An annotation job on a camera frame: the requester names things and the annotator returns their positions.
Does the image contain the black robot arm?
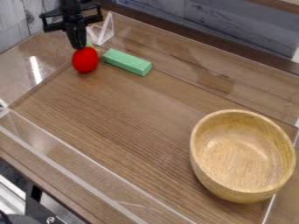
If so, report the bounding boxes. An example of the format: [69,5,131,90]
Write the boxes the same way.
[39,0,103,50]

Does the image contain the green rectangular block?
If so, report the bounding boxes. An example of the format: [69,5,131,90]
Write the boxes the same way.
[103,48,152,77]

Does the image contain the clear acrylic corner bracket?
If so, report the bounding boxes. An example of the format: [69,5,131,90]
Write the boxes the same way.
[87,11,115,46]

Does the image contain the black table leg bracket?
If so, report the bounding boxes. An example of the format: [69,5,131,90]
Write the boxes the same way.
[23,183,80,224]

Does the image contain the wooden bowl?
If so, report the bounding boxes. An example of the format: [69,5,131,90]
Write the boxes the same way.
[189,109,295,204]

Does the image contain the red toy strawberry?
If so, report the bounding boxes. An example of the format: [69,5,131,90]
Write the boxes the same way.
[71,42,99,73]

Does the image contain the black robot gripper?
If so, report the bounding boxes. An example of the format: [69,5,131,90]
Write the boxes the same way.
[39,2,103,49]

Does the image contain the clear acrylic tray wall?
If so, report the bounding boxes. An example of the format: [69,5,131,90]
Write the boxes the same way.
[0,15,299,224]

